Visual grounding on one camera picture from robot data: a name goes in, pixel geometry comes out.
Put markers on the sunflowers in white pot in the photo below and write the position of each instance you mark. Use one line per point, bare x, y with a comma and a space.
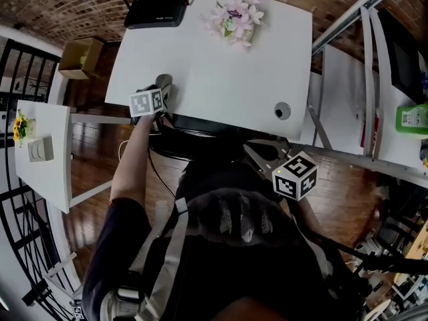
20, 127

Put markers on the grey rectangular box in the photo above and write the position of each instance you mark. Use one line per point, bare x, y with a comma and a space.
40, 149

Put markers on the open cardboard box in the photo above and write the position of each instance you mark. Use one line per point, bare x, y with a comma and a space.
72, 59

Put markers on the black metal railing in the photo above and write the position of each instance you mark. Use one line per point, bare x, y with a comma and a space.
33, 49

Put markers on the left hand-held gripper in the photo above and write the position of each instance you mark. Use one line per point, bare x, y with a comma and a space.
143, 104

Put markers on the green detergent bottle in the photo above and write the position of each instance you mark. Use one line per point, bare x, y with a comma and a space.
401, 129

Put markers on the white metal shelf rack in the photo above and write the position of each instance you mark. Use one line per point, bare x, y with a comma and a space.
368, 79

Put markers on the person's left forearm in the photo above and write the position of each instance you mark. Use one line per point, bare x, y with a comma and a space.
130, 166

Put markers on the black router with antennas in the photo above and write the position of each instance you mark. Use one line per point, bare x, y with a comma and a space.
157, 12

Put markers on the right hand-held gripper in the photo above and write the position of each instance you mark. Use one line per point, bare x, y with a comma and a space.
284, 186

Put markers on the light wooden round table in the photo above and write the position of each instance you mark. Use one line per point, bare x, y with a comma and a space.
419, 246

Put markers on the person's torso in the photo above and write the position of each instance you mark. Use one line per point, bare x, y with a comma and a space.
234, 273

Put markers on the pale pink flowers in pot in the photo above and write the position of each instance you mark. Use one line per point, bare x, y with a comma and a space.
234, 22

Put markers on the black monitor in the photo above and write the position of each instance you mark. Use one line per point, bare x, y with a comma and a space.
404, 69

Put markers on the grey computer mouse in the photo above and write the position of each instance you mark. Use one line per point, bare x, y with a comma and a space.
164, 79

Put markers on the person's right forearm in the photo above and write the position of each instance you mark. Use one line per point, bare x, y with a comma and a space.
307, 216

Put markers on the small white side table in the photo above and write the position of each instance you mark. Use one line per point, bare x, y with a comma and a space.
47, 179

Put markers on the light green crumpled item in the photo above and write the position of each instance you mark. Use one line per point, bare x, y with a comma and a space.
83, 59

